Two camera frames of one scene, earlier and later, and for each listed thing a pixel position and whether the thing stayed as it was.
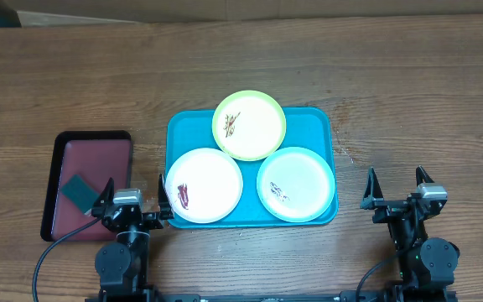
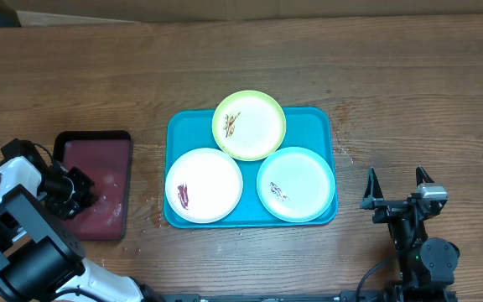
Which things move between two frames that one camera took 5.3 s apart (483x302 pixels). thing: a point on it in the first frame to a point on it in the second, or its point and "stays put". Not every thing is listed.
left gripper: x=153 y=221 to x=80 y=201
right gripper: x=373 y=199 stays put
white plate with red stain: x=205 y=185 stays put
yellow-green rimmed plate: x=249 y=125 stays put
